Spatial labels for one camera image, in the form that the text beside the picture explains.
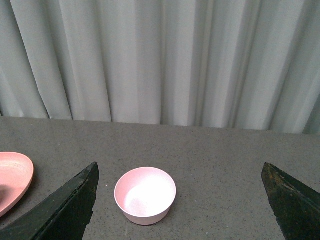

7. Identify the pink plate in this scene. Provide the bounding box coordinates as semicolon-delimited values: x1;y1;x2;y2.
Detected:
0;152;34;216

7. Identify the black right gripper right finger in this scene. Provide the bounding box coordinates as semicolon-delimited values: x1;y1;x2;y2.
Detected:
261;162;320;240

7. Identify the pink bowl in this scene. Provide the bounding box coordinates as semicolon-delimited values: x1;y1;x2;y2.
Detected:
114;167;177;226

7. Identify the white curtain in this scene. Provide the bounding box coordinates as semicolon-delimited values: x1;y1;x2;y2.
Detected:
0;0;320;134

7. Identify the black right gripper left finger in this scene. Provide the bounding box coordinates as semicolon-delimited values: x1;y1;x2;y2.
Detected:
0;162;100;240

